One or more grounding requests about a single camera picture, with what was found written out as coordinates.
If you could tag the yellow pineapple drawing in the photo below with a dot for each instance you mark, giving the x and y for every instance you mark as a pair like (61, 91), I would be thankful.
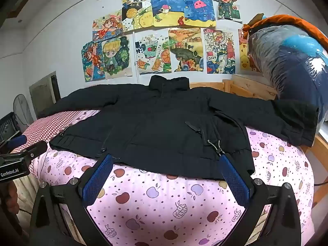
(137, 15)

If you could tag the orange cloth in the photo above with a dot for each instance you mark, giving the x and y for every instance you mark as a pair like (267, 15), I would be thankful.
(289, 20)

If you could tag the swimming girl drawing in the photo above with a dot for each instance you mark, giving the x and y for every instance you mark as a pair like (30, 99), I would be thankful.
(92, 61)

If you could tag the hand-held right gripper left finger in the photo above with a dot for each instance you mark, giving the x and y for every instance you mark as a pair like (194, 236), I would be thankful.
(98, 176)

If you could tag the pink apple print bedsheet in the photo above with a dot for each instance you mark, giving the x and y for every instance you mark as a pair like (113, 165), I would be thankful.
(158, 205)

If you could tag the standing fan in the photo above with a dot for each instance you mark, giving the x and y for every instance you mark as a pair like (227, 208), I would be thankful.
(22, 111)

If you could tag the black plastic crate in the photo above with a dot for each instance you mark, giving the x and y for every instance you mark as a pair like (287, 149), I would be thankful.
(7, 128)

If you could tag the yellow chick drawing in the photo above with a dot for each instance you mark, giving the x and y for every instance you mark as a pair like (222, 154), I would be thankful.
(244, 56)

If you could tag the orange-haired girl drawing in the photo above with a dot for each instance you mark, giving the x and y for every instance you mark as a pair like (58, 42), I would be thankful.
(107, 27)

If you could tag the wooden bed frame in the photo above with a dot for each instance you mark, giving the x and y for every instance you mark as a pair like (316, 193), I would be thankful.
(246, 87)

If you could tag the grey wall door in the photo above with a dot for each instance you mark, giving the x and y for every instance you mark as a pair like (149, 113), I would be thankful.
(44, 94)

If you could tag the blue sea fish drawing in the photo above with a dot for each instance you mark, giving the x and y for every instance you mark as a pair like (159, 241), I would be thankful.
(166, 9)

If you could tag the black padded jacket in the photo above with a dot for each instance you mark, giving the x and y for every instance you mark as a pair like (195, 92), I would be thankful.
(158, 123)

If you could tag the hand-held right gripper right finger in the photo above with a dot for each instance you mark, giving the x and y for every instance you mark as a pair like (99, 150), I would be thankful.
(234, 179)

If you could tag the terraced landscape drawing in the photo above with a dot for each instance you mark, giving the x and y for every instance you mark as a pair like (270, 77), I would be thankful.
(185, 50)

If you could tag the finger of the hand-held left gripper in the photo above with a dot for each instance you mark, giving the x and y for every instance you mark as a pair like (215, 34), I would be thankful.
(34, 149)
(16, 141)

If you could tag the pink jellyfish drawing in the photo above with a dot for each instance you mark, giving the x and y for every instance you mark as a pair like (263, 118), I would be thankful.
(198, 6)

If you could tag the blond character drawing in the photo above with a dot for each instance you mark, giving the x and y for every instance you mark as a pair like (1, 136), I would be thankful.
(115, 56)

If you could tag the red checked pillow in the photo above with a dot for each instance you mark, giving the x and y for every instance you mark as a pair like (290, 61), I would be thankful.
(53, 123)

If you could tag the orange fruit cup drawing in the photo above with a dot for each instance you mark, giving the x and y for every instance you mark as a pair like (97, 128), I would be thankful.
(152, 52)

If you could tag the red tower city drawing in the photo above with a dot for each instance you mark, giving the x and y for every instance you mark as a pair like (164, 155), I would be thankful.
(219, 51)

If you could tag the red-haired character drawing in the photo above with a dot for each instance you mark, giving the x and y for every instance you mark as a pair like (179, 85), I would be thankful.
(226, 3)

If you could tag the clear plastic bag of bedding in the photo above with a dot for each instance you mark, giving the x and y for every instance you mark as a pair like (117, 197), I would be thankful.
(289, 64)

